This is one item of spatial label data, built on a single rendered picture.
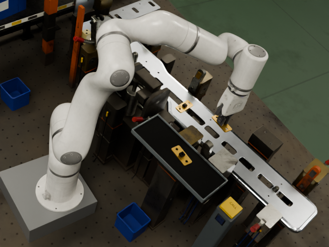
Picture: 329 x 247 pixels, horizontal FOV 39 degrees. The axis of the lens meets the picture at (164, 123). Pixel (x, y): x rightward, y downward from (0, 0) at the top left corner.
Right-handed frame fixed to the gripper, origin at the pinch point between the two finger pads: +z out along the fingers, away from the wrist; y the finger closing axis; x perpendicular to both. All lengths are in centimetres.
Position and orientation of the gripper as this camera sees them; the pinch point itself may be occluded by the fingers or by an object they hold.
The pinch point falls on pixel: (223, 118)
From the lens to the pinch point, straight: 172.6
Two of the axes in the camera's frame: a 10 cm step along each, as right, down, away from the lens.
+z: -2.4, 6.7, 7.0
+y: 8.0, -2.7, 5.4
